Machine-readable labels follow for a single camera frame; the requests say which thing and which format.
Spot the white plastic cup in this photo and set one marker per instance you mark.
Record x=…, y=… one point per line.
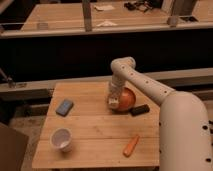
x=61, y=140

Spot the background wooden workbench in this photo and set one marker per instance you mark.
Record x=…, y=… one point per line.
x=67, y=19

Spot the white crumpled paper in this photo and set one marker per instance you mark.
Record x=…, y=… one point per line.
x=106, y=24

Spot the metal post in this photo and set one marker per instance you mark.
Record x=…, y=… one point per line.
x=87, y=15

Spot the black rectangular block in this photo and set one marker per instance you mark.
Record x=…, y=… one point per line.
x=140, y=110

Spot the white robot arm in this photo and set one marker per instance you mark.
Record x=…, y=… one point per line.
x=184, y=131

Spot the orange carrot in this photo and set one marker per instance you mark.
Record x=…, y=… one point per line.
x=131, y=146

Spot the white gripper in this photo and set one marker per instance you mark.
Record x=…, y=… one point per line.
x=114, y=95

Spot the black tools pile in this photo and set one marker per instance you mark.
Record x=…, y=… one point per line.
x=140, y=5

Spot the blue sponge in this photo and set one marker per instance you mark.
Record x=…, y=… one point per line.
x=64, y=107

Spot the wooden table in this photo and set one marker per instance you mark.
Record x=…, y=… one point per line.
x=99, y=136

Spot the white paper sheet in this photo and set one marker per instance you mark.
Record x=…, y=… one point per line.
x=104, y=7

